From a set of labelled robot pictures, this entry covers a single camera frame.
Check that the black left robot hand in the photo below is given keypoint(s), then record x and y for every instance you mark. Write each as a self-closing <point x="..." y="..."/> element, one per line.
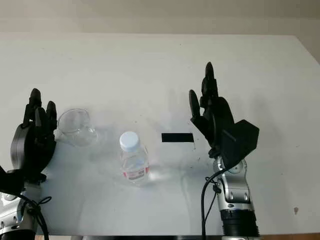
<point x="30" y="147"/>

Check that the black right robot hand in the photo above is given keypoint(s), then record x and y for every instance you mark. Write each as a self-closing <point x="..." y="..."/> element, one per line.
<point x="220" y="112"/>

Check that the clear white-capped water bottle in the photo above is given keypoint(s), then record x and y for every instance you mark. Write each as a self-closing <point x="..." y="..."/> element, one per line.
<point x="132" y="160"/>

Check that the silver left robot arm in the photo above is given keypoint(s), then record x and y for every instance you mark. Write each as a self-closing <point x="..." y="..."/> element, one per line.
<point x="17" y="212"/>

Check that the clear glass cup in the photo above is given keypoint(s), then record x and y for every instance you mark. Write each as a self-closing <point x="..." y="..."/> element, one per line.
<point x="77" y="130"/>

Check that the black tape strip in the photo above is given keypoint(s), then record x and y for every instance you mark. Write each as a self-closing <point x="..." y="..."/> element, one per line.
<point x="177" y="138"/>

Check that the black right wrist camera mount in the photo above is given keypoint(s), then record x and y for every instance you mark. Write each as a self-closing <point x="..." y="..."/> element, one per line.
<point x="240" y="140"/>

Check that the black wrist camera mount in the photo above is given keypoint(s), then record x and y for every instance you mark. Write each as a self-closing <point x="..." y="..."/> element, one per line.
<point x="10" y="181"/>
<point x="240" y="140"/>

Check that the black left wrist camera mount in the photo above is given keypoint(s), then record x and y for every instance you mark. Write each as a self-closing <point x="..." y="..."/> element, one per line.
<point x="10" y="181"/>

